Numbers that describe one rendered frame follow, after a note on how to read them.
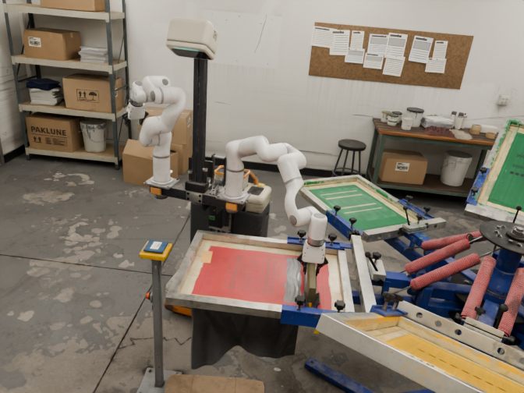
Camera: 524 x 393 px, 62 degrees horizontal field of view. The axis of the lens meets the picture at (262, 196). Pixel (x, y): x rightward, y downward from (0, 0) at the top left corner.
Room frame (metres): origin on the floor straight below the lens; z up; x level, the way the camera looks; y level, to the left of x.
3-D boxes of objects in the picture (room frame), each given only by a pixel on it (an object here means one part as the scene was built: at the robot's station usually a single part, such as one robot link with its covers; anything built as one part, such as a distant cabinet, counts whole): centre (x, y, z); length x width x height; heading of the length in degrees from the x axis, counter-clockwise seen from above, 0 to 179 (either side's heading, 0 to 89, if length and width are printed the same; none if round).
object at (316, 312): (1.43, -0.27, 0.97); 0.30 x 0.05 x 0.07; 87
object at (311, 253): (1.70, -0.26, 1.12); 0.10 x 0.07 x 0.11; 87
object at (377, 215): (2.47, -0.69, 1.05); 1.08 x 0.61 x 0.23; 27
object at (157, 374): (1.87, 0.51, 0.48); 0.22 x 0.22 x 0.96; 87
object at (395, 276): (1.69, -0.61, 1.02); 0.17 x 0.06 x 0.05; 87
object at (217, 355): (1.51, 0.02, 0.74); 0.46 x 0.04 x 0.42; 87
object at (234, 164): (2.20, 0.15, 1.37); 0.13 x 0.10 x 0.16; 130
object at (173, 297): (1.72, -0.05, 0.97); 0.79 x 0.58 x 0.04; 87
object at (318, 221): (1.74, -0.24, 1.25); 0.15 x 0.10 x 0.11; 40
